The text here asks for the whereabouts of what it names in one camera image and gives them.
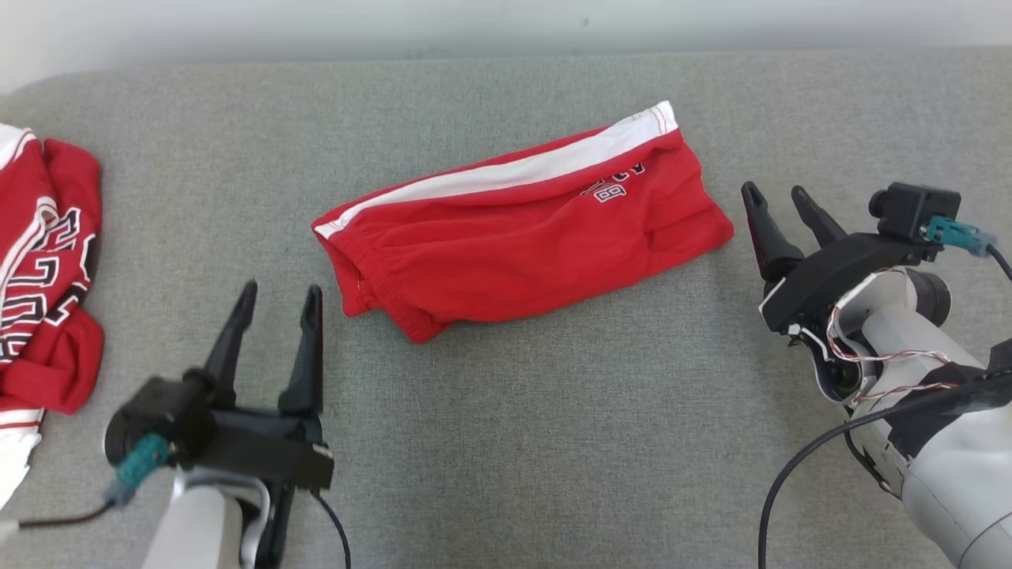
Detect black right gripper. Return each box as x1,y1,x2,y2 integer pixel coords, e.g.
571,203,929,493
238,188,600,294
741,181,946,337

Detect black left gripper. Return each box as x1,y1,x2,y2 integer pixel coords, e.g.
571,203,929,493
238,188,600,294
180,279,335,492

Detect red white basketball jersey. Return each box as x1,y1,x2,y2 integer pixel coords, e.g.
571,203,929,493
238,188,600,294
0,124,105,507

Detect red shorts with white stripe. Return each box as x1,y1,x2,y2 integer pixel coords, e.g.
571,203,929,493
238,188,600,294
312,100,734,345

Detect red white twisted wires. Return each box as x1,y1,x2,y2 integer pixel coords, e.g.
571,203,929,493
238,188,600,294
826,308,951,398

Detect right camera cable teal plug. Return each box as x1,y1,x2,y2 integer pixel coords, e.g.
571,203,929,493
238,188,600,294
923,215,1012,282

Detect camera cable teal plug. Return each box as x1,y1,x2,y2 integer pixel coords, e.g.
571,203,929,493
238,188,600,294
923,215,1012,282
20,433,172,529

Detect left camera cable teal plug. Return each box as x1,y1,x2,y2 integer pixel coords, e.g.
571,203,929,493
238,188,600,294
20,433,172,529

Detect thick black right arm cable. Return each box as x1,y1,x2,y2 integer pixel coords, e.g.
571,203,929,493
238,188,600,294
757,371,1012,569

